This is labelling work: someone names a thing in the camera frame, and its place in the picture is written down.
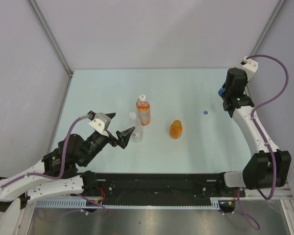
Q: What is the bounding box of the small orange bottle gold cap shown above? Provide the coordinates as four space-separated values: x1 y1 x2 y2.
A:
170 120 183 139

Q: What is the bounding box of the blue Pocari Sweat bottle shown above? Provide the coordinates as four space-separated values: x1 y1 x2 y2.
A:
218 86 225 97

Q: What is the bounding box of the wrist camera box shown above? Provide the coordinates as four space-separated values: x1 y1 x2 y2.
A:
241 56 259 81
88 111 111 137

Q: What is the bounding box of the aluminium frame rail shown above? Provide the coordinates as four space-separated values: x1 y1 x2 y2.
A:
243 184 293 200

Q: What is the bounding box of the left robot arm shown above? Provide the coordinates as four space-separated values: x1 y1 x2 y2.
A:
0 111 135 212

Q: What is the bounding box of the white slotted cable duct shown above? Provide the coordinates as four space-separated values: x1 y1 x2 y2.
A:
35 197 220 210

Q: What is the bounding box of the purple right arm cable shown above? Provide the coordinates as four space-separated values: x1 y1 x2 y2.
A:
236 54 290 231

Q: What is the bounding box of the orange tea bottle white cap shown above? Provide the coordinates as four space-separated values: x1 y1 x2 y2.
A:
136 94 150 126

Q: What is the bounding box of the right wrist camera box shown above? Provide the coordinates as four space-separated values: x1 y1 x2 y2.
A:
241 56 259 81

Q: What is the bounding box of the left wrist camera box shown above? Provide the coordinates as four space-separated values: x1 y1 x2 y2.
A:
88 111 111 137

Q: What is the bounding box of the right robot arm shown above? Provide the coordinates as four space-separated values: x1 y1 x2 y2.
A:
216 68 292 196

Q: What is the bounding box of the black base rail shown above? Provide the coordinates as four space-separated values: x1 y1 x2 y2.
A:
74 171 242 204

